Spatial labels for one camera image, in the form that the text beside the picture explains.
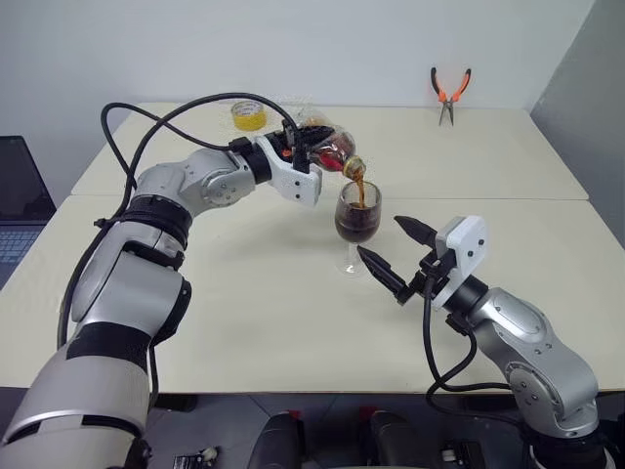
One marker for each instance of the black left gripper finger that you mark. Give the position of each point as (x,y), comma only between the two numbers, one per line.
(317,134)

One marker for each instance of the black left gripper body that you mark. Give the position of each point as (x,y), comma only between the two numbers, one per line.
(279,142)

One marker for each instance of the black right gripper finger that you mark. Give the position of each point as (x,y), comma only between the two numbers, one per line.
(383,271)
(417,229)

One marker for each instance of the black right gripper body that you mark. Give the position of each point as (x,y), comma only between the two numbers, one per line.
(442,273)

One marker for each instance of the plastic bottle with dark drink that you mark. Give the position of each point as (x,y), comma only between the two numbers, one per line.
(337,149)

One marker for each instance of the clear wine glass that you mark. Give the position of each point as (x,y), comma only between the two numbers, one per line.
(356,227)

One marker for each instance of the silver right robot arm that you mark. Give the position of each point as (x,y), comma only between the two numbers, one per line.
(537,352)

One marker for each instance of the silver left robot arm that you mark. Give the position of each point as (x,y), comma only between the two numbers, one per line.
(112,293)

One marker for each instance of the yellow tape roll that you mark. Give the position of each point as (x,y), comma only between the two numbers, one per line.
(249,122)

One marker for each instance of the orange black needle-nose pliers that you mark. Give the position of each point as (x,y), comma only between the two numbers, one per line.
(445,98)

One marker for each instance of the dark rounded shape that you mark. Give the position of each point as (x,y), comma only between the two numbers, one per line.
(398,442)
(283,442)

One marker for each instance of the dark laptop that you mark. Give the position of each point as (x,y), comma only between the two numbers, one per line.
(19,185)

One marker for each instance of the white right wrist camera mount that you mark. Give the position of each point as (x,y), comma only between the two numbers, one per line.
(464,234)

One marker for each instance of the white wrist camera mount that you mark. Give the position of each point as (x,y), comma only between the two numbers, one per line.
(298,188)
(464,234)

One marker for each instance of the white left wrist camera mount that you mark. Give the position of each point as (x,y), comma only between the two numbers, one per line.
(298,188)

